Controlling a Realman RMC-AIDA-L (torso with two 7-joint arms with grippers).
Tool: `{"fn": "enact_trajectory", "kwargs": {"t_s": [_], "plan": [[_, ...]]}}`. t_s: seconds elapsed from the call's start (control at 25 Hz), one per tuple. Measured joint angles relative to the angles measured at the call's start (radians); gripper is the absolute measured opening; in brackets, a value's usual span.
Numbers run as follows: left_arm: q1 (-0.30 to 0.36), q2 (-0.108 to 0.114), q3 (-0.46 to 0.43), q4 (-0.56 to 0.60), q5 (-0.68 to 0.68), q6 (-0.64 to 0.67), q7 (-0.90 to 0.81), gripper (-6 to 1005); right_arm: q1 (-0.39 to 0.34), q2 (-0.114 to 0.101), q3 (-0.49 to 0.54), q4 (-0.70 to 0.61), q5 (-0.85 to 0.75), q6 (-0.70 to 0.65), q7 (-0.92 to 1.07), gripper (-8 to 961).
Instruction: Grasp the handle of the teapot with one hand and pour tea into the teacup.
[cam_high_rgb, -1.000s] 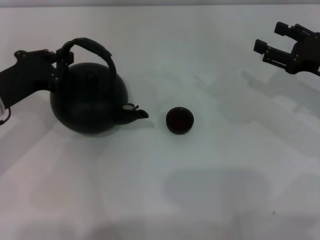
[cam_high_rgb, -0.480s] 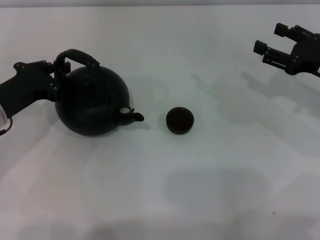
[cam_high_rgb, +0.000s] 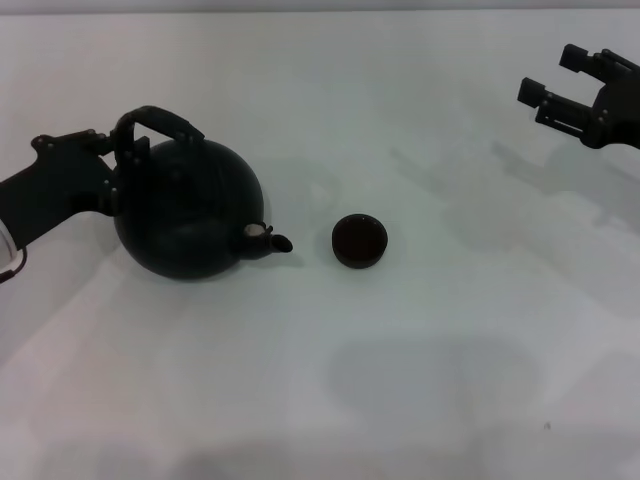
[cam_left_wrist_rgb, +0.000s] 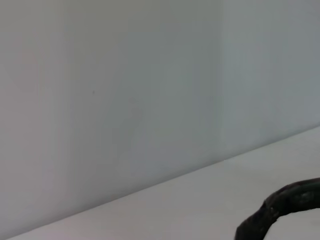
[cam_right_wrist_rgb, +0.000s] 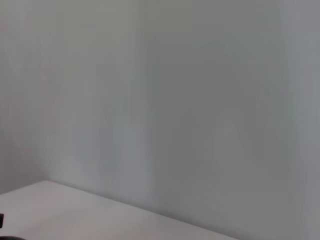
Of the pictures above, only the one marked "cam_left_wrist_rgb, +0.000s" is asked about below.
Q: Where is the black cast iron teapot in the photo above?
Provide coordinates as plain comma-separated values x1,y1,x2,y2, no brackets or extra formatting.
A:
233,177,320,240

